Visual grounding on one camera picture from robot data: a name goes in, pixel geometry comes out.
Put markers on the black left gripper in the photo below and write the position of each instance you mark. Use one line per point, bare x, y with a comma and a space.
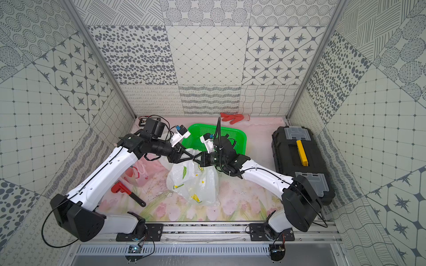
175, 154

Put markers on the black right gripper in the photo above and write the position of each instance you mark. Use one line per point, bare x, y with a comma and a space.
203, 162

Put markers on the white lemon-print plastic bag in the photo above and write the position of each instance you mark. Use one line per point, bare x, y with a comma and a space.
198, 185

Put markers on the pink peach-print plastic bag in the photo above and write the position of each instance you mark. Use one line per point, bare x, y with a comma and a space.
143, 172

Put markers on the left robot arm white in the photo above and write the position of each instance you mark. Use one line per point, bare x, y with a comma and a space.
76, 211

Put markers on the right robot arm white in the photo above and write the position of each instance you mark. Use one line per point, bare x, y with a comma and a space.
299, 199

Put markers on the green plastic basket tray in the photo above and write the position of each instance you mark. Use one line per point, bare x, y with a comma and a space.
197, 130

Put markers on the floral pink table mat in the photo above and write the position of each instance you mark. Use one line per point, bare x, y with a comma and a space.
240, 200

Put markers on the black terminal strip block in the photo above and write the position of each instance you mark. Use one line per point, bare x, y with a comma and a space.
142, 120

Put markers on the red black pipe wrench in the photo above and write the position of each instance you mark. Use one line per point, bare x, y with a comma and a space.
119, 187

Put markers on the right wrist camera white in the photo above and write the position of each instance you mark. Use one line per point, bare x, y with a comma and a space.
207, 140

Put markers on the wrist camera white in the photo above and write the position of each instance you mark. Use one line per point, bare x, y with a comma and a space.
207, 140
180, 134

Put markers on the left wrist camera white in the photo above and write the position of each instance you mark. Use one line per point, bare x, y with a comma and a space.
180, 134

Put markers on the red object at wall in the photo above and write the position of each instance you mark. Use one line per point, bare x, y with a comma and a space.
232, 118

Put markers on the aluminium mounting rail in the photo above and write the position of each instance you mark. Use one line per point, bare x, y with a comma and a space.
225, 233

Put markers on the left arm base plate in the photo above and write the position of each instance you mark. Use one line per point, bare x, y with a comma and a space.
150, 231

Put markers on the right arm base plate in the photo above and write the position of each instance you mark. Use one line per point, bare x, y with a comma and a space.
259, 233

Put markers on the black toolbox yellow handle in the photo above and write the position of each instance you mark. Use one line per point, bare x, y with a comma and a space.
295, 152

